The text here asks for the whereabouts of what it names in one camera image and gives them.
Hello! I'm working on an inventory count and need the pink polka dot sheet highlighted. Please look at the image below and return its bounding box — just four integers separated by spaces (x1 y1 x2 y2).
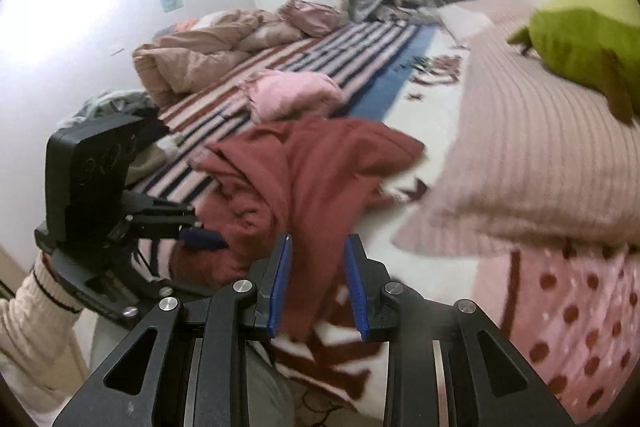
473 244 639 424

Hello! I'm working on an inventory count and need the beige brown sweater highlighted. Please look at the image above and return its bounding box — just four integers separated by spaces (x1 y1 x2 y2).
125 133 184 186

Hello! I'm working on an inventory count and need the pink small garment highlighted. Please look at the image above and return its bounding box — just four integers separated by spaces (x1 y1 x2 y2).
241 69 345 124

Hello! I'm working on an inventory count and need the left forearm cream sleeve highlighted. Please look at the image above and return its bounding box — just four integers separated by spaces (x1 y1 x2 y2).
1 253 89 426

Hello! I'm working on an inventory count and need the pink ribbed pillow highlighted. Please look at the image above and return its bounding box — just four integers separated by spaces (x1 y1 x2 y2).
393 0 639 256

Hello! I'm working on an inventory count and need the green avocado plush toy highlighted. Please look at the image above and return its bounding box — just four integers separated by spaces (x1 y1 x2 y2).
506 0 639 126

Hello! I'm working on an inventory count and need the striped fleece blanket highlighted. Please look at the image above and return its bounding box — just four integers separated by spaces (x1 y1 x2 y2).
134 22 470 418

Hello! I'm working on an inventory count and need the pink satin bag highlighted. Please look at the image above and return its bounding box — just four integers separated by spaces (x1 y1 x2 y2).
276 0 348 38

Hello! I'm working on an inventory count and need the grey green garment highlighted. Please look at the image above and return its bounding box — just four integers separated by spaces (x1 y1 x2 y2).
58 90 160 130

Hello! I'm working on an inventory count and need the dark red long-sleeve dress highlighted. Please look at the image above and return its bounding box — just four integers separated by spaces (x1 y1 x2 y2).
169 118 425 341

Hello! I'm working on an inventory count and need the beige pink duvet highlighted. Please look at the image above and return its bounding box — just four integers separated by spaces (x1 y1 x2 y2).
132 10 305 109

